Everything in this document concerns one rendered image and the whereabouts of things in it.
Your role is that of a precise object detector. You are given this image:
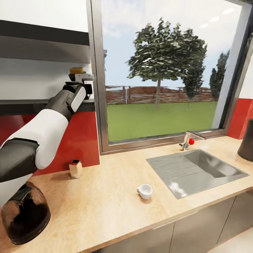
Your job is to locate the electric kettle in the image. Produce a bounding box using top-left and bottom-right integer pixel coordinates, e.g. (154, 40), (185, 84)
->
(1, 181), (51, 245)

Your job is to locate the coffee cup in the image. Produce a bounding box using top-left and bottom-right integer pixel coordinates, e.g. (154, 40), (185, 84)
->
(137, 184), (152, 200)

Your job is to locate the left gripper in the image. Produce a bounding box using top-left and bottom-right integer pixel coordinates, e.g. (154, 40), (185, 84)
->
(80, 83), (92, 95)

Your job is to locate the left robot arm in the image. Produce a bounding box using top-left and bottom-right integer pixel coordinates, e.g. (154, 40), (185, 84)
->
(0, 74), (94, 209)

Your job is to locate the bottle of coffee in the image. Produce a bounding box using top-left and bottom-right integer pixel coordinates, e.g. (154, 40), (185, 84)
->
(69, 67), (91, 100)

